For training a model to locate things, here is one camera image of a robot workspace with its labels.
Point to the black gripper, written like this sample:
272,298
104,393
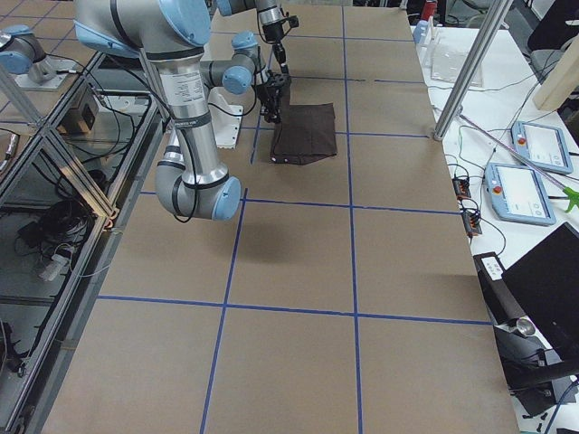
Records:
274,33
271,93

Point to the dark brown t-shirt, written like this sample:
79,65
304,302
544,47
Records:
306,134

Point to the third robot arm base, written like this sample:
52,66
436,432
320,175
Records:
23,56

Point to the clear plastic bag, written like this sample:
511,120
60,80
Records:
447,63

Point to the orange black power strip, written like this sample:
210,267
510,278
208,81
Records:
469,209

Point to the near blue teach pendant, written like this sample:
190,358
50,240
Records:
517,194

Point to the blue teach pendant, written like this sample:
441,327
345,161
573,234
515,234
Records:
543,145
517,194

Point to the far blue teach pendant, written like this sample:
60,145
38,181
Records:
543,145

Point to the wooden beam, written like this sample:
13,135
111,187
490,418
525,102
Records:
561,81

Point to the black box with steel cup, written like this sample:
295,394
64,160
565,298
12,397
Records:
529,366

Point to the white camera mast pedestal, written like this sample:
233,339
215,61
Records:
226,120

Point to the aluminium frame post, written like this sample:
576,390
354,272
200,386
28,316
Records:
484,38

